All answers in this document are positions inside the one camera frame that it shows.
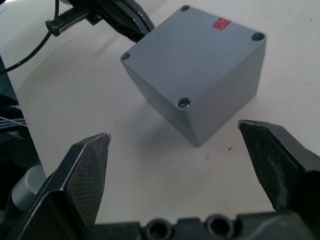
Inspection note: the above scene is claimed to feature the red sticker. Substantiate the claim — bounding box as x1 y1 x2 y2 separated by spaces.
212 17 232 31

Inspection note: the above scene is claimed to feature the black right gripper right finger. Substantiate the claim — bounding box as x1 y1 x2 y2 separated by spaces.
237 119 320 220

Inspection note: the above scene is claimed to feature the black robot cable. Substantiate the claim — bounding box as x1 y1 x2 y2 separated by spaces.
0 0 61 74

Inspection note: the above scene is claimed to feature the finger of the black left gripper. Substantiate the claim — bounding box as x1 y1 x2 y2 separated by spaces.
101 7 146 44
122 0 156 35

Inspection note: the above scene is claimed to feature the grey metal box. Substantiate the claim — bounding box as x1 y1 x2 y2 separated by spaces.
119 4 267 148

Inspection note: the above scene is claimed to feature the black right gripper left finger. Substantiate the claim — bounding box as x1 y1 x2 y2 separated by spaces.
9 131 112 240

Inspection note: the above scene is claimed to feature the silver robot body part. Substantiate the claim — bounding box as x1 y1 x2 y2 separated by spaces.
10 163 48 214

